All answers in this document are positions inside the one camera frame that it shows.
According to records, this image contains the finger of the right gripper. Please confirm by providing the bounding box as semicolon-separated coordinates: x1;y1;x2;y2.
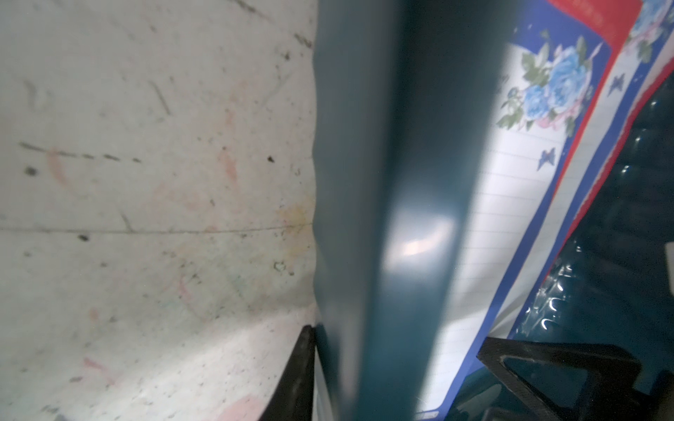
478;338;673;420

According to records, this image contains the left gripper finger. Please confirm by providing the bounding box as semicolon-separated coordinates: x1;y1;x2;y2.
259;325;316;421

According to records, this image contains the teal plastic storage box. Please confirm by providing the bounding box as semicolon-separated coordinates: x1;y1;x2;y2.
313;1;673;420

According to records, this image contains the blue floral stationery paper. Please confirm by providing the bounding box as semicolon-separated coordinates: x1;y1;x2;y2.
416;1;611;420
490;1;673;339

